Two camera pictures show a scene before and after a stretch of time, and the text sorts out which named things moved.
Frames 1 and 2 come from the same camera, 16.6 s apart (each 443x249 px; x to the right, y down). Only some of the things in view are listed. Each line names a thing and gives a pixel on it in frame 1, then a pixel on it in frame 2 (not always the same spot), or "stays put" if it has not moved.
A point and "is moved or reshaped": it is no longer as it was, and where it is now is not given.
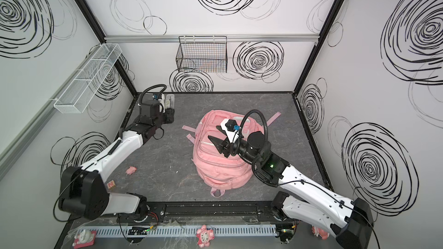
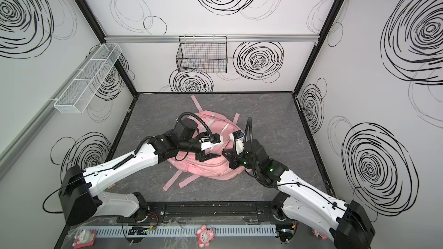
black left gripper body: x=164 y=116 → x=201 y=154
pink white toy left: x=85 y=238 stays put
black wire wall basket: x=202 y=54 stays put
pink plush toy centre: x=204 y=236 stays put
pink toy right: x=320 y=233 stays put
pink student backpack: x=221 y=173 is moved or reshaped
